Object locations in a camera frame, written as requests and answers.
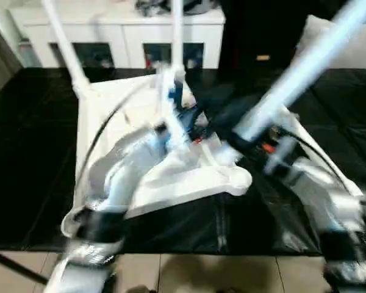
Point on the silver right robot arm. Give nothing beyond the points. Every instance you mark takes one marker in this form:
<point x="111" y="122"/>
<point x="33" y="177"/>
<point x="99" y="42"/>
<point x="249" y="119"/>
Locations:
<point x="323" y="198"/>

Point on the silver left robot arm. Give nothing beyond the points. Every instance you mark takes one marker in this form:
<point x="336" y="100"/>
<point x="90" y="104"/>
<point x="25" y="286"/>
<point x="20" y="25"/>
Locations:
<point x="119" y="171"/>

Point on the red bottle in cabinet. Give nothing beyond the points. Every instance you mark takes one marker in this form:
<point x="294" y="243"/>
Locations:
<point x="148" y="61"/>

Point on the black cabinet with gold label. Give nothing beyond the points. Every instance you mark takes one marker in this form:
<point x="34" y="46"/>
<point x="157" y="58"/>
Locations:
<point x="256" y="30"/>

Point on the white pillow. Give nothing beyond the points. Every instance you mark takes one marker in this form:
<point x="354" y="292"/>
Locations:
<point x="353" y="55"/>

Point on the white glass-door cabinet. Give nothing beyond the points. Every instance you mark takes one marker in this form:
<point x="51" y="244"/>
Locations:
<point x="109" y="30"/>

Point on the black table mat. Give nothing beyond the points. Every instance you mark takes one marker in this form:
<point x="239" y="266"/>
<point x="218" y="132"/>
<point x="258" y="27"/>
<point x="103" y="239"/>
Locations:
<point x="33" y="152"/>

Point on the dark grey curtain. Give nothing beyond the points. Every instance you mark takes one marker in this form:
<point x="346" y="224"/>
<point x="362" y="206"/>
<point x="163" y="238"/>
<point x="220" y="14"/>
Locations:
<point x="0" y="61"/>

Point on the black metal table leg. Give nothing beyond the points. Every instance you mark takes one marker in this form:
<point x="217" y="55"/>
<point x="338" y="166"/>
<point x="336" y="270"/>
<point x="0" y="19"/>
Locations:
<point x="18" y="265"/>

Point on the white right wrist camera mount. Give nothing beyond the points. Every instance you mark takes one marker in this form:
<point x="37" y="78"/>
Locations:
<point x="280" y="152"/>

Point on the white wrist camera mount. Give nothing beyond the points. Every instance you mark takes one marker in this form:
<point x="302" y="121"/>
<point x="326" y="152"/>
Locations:
<point x="170" y="122"/>
<point x="280" y="152"/>

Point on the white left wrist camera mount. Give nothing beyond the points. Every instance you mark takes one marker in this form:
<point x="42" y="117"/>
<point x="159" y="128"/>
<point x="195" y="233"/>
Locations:
<point x="170" y="122"/>

